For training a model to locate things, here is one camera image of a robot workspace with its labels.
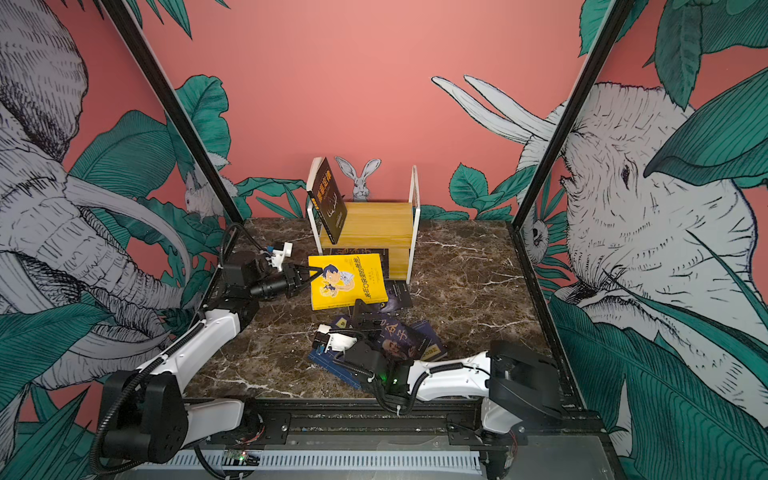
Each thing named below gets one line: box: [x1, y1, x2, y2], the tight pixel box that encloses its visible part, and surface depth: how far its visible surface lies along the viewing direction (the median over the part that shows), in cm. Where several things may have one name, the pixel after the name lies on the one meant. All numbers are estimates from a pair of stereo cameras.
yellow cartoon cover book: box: [308, 253, 388, 311], surface depth 82 cm
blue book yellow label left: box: [308, 351, 368, 389], surface depth 85 cm
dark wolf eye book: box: [354, 280, 412, 316], surface depth 100 cm
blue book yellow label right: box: [411, 320, 448, 362], surface depth 88 cm
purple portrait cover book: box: [373, 314, 421, 360], surface depth 88 cm
